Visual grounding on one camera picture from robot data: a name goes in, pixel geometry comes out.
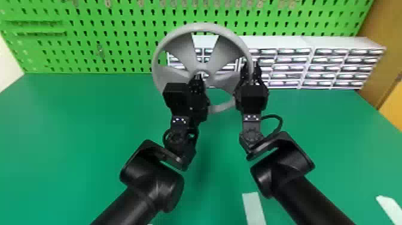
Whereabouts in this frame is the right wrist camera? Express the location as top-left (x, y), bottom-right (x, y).
top-left (234, 84), bottom-right (270, 115)

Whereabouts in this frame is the white panel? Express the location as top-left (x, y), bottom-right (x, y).
top-left (0, 34), bottom-right (25, 94)

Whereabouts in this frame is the grey wheel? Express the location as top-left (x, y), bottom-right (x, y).
top-left (151, 22), bottom-right (254, 115)

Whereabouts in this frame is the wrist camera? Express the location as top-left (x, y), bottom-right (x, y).
top-left (234, 84), bottom-right (270, 115)
top-left (162, 82), bottom-right (191, 118)

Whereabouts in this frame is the black cable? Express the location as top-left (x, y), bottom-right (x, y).
top-left (259, 114), bottom-right (284, 141)

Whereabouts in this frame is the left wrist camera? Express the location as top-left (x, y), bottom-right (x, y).
top-left (162, 82), bottom-right (191, 118)

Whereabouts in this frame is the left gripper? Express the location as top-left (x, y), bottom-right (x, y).
top-left (187, 62), bottom-right (264, 126)

